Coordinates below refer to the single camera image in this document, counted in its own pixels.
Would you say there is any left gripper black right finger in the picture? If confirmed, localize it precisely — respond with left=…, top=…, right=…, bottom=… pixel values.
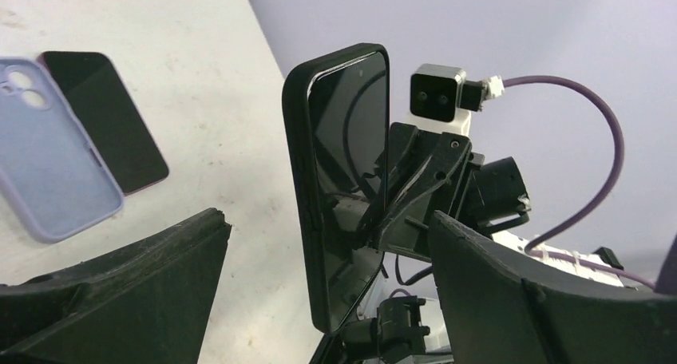
left=428, top=212, right=676, bottom=363

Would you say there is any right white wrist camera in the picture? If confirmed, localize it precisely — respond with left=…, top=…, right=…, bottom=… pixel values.
left=410, top=63, right=505, bottom=137

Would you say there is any black coiled wrist cable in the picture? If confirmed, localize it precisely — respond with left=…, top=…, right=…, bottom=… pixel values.
left=394, top=253, right=435, bottom=287

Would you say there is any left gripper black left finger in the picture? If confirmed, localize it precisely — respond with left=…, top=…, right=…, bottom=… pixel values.
left=1, top=208, right=232, bottom=363

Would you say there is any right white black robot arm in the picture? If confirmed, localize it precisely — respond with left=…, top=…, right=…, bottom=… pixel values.
left=400, top=118, right=674, bottom=281

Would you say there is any clear lilac phone case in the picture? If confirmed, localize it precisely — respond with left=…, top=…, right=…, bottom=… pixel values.
left=1, top=57, right=124, bottom=243

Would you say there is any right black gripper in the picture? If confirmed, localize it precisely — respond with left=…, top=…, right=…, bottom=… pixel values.
left=366, top=122, right=481, bottom=262

